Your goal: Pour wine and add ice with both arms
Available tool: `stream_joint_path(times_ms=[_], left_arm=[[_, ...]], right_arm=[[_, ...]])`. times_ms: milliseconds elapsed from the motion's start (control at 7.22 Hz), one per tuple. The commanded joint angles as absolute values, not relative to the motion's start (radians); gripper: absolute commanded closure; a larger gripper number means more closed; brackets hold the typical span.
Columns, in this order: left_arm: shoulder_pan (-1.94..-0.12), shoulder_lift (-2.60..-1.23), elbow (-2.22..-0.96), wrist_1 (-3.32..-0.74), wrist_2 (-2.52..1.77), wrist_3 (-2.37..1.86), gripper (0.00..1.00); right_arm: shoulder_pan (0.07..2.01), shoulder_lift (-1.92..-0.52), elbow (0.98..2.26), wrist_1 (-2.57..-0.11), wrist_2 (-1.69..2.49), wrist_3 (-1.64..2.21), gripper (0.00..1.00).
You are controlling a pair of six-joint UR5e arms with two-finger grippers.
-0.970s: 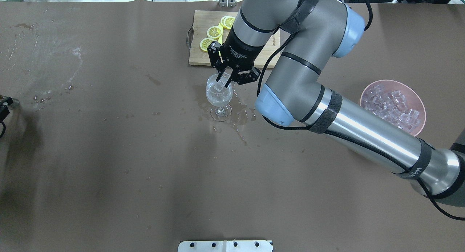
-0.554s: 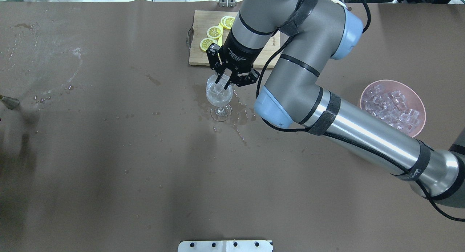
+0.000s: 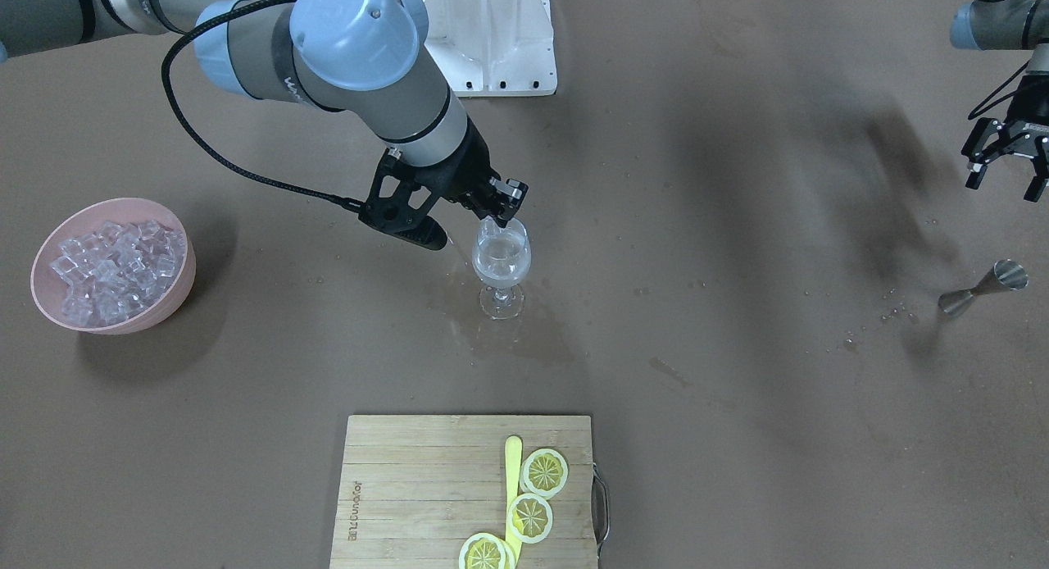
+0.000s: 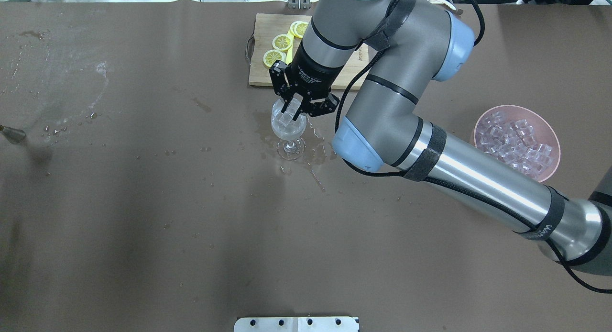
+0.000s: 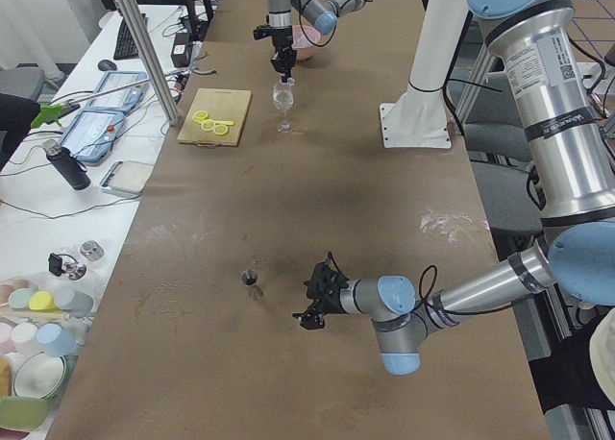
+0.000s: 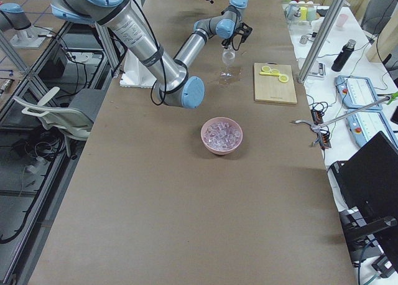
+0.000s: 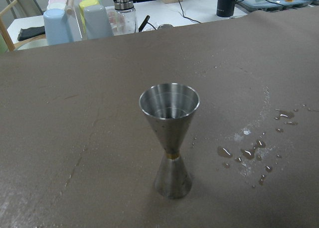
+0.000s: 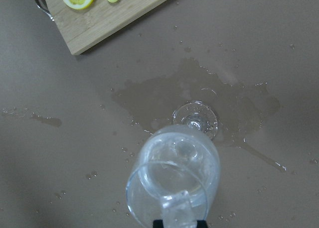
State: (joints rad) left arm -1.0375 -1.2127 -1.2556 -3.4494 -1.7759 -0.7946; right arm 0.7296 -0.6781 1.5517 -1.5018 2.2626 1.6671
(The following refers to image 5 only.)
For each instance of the grey office chair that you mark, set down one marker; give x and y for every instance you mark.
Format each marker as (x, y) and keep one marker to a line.
(501, 163)

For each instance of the clear wine glass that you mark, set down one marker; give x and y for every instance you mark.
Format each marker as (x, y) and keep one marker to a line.
(283, 100)

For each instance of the light blue cup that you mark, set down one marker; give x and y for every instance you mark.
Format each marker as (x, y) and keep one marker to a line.
(55, 340)

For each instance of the pink bowl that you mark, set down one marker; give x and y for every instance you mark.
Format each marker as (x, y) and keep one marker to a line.
(304, 41)

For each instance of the lemon slice middle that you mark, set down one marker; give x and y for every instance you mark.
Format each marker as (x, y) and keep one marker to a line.
(208, 125)

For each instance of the metal grabber tool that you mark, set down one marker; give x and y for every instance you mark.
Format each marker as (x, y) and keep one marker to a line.
(51, 113)

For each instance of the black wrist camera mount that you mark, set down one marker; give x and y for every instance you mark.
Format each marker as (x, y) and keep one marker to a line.
(262, 31)

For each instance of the teach pendant near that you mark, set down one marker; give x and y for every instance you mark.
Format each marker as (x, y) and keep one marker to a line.
(91, 134)

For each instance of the black keyboard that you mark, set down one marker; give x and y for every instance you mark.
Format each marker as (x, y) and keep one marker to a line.
(125, 46)

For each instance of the black water bottle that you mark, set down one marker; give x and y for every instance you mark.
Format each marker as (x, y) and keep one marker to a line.
(69, 167)

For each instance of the person in black clothes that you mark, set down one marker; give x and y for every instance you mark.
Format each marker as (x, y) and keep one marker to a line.
(17, 115)

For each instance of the lemon slice far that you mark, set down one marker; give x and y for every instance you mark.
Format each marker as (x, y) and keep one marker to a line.
(200, 116)

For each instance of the lemon slice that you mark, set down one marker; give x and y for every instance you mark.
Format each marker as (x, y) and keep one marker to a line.
(220, 129)
(208, 125)
(200, 116)

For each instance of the white green-rimmed bowl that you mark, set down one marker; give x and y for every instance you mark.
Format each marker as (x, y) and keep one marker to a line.
(40, 377)

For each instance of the teach pendant far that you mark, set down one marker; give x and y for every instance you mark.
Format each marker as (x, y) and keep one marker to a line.
(123, 101)

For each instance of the computer mouse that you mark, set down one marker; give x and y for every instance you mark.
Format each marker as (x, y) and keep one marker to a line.
(106, 65)

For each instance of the teach pendant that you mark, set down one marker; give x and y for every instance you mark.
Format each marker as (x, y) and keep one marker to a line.
(91, 134)
(123, 101)

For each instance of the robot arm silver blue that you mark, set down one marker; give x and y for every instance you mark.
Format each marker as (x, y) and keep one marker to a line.
(550, 206)
(322, 15)

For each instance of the yellow cup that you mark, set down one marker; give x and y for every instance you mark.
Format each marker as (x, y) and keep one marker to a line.
(43, 301)

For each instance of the white digital scale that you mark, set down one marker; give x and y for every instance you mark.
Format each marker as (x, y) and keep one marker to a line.
(126, 178)

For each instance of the aluminium frame post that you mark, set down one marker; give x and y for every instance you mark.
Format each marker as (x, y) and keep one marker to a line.
(132, 15)

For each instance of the steel jigger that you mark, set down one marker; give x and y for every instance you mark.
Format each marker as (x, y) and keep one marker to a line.
(249, 278)

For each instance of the small steel weight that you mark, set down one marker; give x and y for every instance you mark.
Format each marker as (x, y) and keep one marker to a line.
(91, 250)

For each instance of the bamboo cutting board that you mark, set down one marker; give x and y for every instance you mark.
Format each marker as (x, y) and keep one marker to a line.
(221, 104)

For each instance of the lemon slice near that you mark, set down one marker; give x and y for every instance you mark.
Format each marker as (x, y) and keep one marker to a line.
(220, 129)

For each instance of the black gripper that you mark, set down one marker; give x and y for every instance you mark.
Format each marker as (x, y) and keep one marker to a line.
(280, 40)
(334, 298)

